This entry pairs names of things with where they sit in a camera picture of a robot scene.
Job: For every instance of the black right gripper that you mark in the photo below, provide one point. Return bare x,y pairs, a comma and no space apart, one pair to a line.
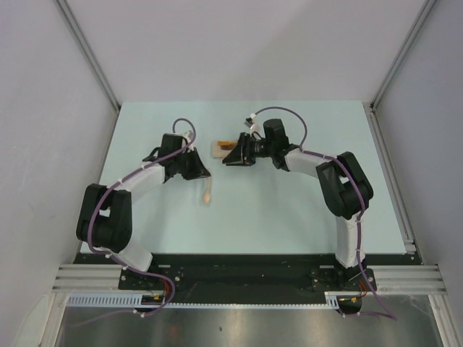
242,155

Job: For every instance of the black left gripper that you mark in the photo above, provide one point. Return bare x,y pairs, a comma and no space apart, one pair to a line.
197,170

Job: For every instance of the beige cloth napkin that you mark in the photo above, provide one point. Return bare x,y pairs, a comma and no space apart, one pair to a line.
216,152

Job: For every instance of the orange wooden spoon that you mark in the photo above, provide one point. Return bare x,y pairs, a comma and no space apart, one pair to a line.
226,143

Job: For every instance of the light wooden spoon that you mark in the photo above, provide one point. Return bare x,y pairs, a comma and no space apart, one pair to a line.
207,191

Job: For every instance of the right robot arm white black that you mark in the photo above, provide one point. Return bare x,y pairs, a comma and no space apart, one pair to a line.
346,189

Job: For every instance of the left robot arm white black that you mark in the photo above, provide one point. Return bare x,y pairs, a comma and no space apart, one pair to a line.
105,220

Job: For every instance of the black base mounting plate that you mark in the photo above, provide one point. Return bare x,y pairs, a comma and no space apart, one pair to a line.
287,278

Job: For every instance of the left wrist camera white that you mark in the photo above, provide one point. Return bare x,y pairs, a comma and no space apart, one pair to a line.
189,136

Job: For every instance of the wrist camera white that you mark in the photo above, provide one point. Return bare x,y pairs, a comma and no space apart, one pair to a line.
251,123
189,136

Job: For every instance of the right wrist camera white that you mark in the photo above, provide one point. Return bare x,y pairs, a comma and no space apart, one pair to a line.
251,123

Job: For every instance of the white slotted cable duct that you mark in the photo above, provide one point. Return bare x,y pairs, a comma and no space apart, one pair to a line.
324,300

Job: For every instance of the right aluminium table rail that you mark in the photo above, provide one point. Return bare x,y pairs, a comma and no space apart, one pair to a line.
400,210

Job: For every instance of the left aluminium frame post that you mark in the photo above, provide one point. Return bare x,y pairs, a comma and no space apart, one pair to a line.
78,35

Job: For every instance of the aluminium frame post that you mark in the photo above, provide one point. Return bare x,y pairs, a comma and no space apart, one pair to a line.
405,49
78,35

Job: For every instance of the front aluminium cross rail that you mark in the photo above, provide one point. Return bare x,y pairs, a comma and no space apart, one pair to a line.
406,279

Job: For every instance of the right aluminium frame post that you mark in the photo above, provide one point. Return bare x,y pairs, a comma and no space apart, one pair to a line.
405,49

